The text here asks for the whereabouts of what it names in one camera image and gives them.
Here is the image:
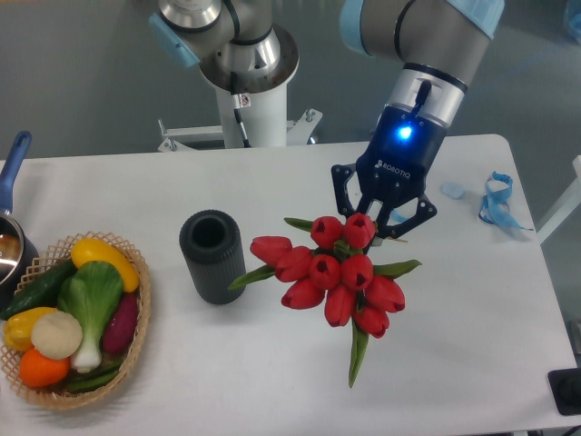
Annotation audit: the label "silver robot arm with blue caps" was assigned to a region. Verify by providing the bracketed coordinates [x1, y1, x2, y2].
[149, 1, 504, 239]

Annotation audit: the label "green bok choy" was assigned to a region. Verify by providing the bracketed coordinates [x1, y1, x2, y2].
[57, 262, 123, 373]

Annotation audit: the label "purple sweet potato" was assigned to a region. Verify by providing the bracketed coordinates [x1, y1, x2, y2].
[102, 292, 138, 354]

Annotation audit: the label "white metal base frame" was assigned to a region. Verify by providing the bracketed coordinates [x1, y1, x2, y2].
[157, 108, 323, 153]

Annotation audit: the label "orange fruit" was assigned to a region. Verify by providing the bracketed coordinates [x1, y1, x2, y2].
[19, 348, 70, 388]

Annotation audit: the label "yellow squash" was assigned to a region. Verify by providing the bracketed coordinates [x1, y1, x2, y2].
[71, 237, 140, 292]

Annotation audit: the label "red tulip bouquet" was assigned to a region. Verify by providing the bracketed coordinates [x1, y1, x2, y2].
[229, 213, 421, 387]

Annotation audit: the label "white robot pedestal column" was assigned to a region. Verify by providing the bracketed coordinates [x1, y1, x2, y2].
[214, 84, 287, 143]

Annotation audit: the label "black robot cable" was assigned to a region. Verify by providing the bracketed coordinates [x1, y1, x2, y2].
[229, 72, 252, 149]

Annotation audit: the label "green bean pods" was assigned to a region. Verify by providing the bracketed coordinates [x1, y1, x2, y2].
[64, 361, 122, 394]

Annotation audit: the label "woven wicker basket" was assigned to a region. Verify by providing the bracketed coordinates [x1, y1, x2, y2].
[1, 232, 151, 411]

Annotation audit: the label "yellow bell pepper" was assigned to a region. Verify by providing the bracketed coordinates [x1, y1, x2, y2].
[4, 307, 57, 352]

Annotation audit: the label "white frame at right edge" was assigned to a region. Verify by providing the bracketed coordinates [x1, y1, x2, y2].
[537, 155, 580, 244]

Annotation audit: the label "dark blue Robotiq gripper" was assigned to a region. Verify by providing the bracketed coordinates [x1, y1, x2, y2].
[330, 106, 447, 239]

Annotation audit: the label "dark grey ribbed vase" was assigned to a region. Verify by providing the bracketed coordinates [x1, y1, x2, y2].
[179, 210, 246, 305]

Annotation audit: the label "light blue ribbon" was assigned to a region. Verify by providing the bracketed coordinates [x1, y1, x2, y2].
[478, 172, 533, 232]

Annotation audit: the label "light blue small cap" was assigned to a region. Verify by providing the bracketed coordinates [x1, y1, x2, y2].
[440, 182, 466, 200]

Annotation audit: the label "blue handled saucepan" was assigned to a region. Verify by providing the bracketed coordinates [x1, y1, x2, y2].
[1, 131, 38, 309]

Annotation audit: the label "green cucumber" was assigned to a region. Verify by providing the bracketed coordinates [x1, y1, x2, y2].
[1, 259, 77, 321]

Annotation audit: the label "black device at edge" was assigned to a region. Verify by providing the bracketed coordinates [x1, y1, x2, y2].
[547, 368, 581, 416]

